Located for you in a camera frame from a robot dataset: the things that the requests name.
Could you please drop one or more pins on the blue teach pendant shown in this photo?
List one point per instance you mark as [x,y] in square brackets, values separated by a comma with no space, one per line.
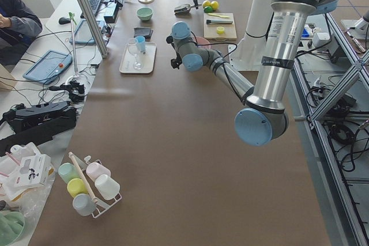
[48,67]
[82,34]

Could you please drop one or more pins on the wooden rack handle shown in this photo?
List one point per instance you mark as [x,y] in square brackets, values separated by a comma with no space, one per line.
[81,175]

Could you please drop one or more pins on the wooden cutting board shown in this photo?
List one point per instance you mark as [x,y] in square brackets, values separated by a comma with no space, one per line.
[210,30]

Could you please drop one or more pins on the white wire cup rack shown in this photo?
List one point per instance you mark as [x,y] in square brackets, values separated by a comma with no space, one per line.
[102,205]

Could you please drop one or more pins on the yellow plastic knife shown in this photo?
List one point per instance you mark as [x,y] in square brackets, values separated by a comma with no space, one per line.
[218,15]

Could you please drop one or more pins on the pink bowl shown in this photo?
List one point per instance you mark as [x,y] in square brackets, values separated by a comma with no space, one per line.
[201,42]

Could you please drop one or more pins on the light blue cup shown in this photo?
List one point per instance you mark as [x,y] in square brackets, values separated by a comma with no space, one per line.
[141,43]

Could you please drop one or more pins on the clear wine glass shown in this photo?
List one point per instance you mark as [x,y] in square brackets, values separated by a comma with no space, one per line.
[133,50]

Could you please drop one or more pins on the half lemon slice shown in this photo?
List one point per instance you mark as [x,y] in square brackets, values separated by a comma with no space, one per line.
[220,30]

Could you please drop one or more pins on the green cup on rack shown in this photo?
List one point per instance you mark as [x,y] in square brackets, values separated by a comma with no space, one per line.
[67,172]

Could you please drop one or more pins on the aluminium frame post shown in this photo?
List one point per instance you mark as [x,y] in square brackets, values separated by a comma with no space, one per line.
[93,26]

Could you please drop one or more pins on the green lime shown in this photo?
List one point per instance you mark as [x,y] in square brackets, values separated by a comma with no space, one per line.
[208,9]

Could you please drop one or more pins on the blue teach pendant near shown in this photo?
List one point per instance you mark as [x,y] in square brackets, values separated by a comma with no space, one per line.
[48,67]

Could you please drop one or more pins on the yellow lemon upper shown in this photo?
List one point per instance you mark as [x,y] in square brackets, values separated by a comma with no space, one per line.
[206,3]

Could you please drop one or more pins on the black computer mouse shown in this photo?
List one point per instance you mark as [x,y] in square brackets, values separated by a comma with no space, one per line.
[64,20]

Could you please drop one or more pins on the pink cup on rack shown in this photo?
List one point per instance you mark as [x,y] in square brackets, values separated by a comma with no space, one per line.
[95,169]

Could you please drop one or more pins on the steel ice scoop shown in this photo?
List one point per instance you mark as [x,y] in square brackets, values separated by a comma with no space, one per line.
[184,9]

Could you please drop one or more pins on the seated person dark jacket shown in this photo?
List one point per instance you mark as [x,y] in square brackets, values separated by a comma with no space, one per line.
[20,26]

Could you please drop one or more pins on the yellow cup on rack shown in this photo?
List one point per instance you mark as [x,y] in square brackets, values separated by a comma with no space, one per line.
[76,186]

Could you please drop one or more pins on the blue teach pendant far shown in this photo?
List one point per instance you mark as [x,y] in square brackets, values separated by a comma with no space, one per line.
[82,34]

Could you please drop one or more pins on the grey cup on rack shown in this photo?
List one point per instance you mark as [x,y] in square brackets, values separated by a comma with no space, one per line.
[83,204]

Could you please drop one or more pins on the yellow lemon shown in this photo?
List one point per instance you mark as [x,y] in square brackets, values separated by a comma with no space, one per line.
[206,3]
[214,5]

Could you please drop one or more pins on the cream serving tray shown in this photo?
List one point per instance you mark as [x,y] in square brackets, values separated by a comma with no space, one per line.
[147,60]

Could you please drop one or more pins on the white cup on rack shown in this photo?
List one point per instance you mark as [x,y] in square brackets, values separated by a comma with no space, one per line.
[107,186]

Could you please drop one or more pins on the white product box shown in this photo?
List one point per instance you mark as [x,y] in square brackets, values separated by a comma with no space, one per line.
[33,171]

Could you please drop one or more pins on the green bowl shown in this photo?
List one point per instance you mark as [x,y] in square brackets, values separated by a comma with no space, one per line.
[144,13]

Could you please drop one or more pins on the yellow lemon lower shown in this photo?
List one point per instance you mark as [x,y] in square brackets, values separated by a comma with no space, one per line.
[214,5]

